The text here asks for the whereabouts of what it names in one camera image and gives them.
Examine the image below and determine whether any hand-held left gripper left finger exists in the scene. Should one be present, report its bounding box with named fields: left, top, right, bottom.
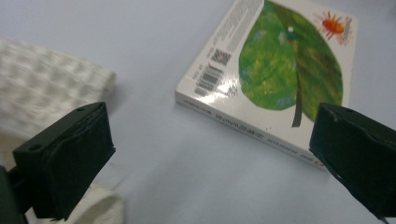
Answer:
left=12, top=101, right=117, bottom=221

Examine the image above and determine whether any caterpillar picture book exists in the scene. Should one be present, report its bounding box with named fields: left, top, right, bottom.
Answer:
left=174, top=0, right=359, bottom=171

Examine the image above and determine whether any white knitted cloth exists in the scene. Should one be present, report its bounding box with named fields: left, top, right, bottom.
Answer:
left=0, top=36, right=125, bottom=224

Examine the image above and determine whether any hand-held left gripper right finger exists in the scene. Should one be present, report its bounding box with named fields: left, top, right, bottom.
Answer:
left=308, top=102, right=396, bottom=223

